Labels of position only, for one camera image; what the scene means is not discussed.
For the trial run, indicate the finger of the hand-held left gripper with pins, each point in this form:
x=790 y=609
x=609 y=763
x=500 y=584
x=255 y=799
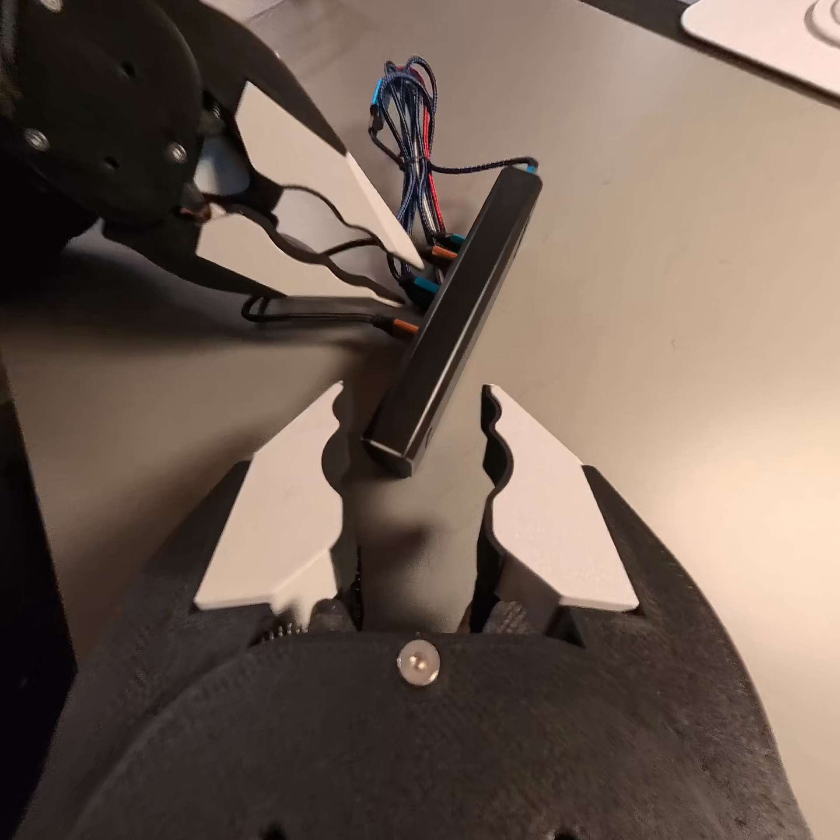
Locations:
x=295 y=144
x=243 y=253

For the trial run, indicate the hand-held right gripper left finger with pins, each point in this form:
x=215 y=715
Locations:
x=275 y=525

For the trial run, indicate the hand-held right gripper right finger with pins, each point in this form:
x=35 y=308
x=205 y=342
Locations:
x=558 y=525

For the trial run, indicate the slim black USB hub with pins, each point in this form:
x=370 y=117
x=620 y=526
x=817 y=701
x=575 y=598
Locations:
x=453 y=315

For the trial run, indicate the white monitor stand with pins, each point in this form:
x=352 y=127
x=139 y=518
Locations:
x=774 y=39

